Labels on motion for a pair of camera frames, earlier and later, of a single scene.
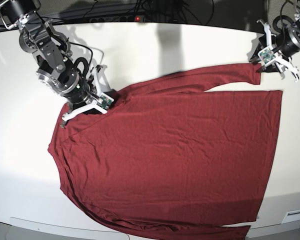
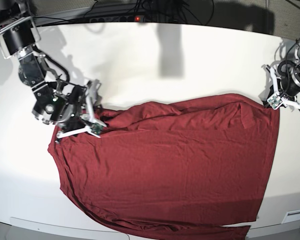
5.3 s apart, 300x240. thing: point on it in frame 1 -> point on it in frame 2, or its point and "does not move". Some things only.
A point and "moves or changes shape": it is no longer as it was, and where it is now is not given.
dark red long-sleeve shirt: x=171 y=160 moves or changes shape
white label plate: x=297 y=215 does not move
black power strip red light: x=121 y=19 does not move
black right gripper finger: x=255 y=58 -> x=265 y=102
